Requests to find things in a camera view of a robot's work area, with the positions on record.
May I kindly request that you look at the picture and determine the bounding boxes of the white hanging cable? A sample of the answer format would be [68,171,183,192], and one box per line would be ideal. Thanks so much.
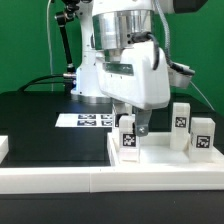
[46,0,56,93]

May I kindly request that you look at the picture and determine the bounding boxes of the sheet with fiducial markers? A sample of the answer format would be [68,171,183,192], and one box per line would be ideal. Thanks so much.
[55,113,113,128]

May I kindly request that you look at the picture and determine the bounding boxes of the white U-shaped obstacle fence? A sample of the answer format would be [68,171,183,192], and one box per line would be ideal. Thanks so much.
[0,134,224,195]

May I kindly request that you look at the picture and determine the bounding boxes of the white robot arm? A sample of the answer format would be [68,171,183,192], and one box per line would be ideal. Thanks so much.
[72,0,208,136]

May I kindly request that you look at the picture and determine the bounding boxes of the black cables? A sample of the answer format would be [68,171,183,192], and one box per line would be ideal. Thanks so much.
[18,73,78,93]

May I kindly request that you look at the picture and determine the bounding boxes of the white square table top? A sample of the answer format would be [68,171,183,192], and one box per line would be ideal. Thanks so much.
[107,132,224,166]

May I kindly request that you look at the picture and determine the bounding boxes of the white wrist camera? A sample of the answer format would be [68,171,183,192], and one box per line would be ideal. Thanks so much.
[168,63,195,89]

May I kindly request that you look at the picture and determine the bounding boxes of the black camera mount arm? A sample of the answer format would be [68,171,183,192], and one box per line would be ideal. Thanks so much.
[55,0,80,77]

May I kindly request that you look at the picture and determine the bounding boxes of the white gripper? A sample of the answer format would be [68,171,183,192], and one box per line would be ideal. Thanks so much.
[96,41,170,137]

